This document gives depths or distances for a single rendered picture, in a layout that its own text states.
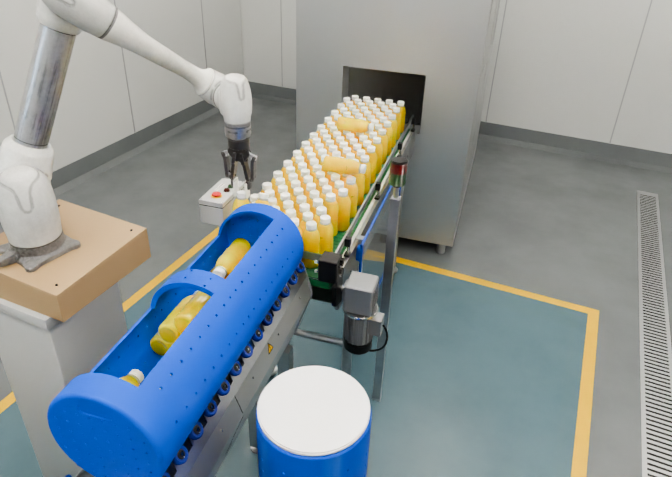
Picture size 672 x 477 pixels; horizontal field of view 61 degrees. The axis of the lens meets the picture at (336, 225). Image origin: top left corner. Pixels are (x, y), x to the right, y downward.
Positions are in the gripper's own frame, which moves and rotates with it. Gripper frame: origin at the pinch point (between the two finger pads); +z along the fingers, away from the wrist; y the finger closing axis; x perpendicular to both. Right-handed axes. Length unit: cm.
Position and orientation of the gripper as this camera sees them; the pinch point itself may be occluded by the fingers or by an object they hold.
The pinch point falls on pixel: (241, 188)
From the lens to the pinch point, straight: 212.6
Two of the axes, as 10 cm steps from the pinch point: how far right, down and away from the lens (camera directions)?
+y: 9.5, 1.8, -2.4
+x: 3.0, -4.8, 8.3
